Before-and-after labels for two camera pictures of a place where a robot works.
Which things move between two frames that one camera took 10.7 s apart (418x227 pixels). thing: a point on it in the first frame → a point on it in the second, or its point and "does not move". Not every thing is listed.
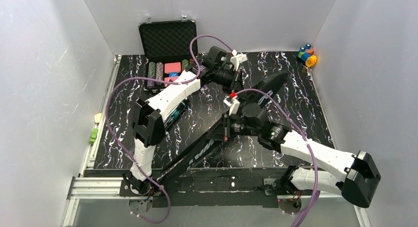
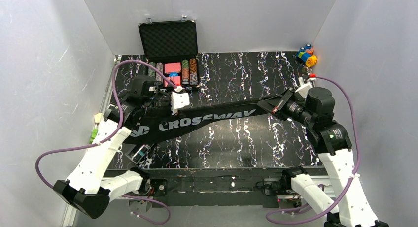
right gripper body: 224,129 → 280,104
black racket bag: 254,95 → 164,121
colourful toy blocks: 305,54 does not move
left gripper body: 235,79 → 167,101
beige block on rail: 97,117 does not move
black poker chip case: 166,48 does not move
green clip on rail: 94,136 does not move
